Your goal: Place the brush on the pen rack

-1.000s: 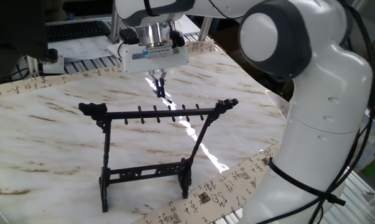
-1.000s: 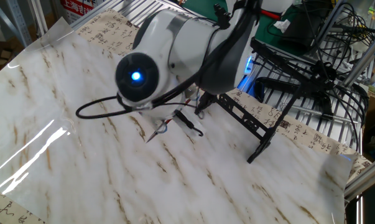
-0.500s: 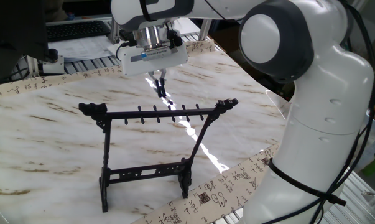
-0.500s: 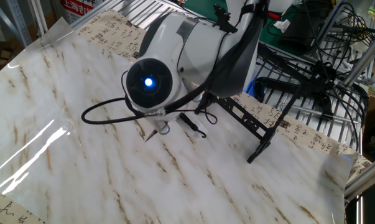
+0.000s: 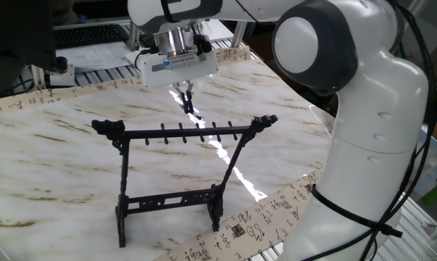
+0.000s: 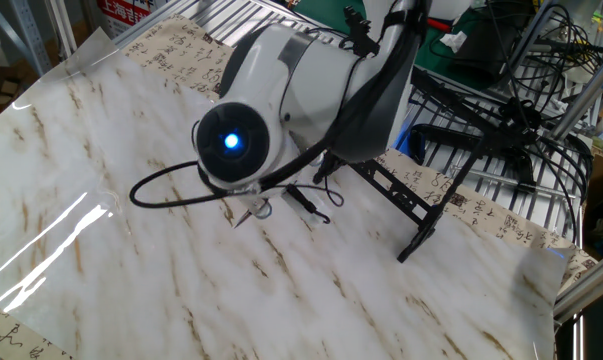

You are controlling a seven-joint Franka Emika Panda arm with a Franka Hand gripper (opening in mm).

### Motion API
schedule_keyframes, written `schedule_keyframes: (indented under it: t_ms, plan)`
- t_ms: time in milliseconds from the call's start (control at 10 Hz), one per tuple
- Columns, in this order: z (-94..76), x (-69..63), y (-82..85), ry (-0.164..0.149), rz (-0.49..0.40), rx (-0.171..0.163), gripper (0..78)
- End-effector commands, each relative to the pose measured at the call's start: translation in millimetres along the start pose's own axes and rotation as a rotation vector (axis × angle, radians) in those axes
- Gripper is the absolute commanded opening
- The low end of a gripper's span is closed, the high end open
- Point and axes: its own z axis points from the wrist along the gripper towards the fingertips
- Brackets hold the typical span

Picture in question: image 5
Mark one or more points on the black wooden pen rack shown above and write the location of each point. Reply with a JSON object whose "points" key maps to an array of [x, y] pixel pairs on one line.
{"points": [[149, 134]]}

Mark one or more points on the glossy marble pattern sheet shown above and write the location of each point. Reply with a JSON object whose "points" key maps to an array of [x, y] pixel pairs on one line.
{"points": [[58, 163]]}

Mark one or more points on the white bracket black knob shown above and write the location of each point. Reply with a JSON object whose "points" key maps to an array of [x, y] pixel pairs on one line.
{"points": [[62, 78]]}

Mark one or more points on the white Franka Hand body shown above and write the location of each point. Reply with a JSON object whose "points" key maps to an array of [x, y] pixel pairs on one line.
{"points": [[160, 80]]}

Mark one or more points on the black computer monitor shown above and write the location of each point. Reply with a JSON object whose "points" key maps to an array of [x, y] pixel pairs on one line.
{"points": [[15, 36]]}

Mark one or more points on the aluminium frame post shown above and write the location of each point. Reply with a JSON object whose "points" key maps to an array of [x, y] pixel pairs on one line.
{"points": [[238, 34], [133, 36]]}

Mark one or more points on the black computer keyboard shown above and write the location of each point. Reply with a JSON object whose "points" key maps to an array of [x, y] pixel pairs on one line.
{"points": [[89, 35]]}

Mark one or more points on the white tissue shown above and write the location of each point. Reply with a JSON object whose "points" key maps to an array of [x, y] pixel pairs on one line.
{"points": [[132, 58]]}

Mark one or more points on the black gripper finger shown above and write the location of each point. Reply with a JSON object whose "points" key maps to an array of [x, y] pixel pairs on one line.
{"points": [[183, 99], [191, 101]]}

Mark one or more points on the white Franka Panda arm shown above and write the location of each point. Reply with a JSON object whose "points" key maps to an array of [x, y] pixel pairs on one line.
{"points": [[385, 108]]}

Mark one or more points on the printed paper stack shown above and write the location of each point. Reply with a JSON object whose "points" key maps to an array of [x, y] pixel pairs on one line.
{"points": [[95, 56]]}

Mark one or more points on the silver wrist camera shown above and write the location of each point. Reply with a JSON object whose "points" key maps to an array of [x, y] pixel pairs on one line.
{"points": [[180, 63]]}

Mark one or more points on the beige calligraphy paper scroll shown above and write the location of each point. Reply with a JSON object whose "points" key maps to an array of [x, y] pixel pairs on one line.
{"points": [[240, 232]]}

